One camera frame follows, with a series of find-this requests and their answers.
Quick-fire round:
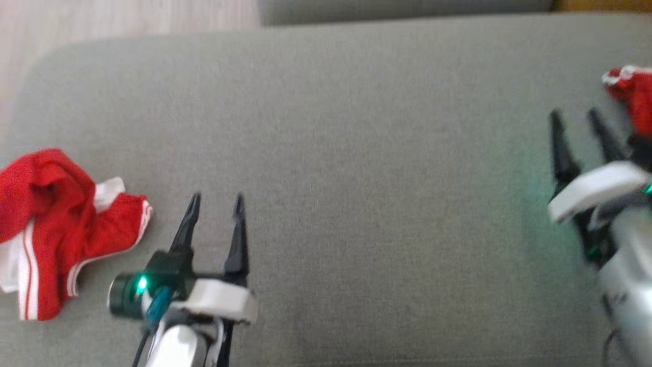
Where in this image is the grey upholstered ottoman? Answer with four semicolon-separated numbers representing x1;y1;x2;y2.
259;0;557;27

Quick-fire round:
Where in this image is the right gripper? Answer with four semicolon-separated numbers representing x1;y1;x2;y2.
548;107;652;225

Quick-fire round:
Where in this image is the red Bulls 23 jersey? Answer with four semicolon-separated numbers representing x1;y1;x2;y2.
0;148;153;322

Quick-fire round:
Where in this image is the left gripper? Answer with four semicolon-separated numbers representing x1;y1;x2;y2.
170;192;258;325

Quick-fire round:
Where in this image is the red shorts white trim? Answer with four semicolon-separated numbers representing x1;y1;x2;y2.
601;65;652;141

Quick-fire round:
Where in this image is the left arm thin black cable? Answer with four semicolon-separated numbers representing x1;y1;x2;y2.
131;326;152;367

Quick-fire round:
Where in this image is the left camera blue connector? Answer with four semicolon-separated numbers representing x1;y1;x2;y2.
147;287;175;329

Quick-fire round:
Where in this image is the grey fabric sofa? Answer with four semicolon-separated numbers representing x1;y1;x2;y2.
0;13;652;367

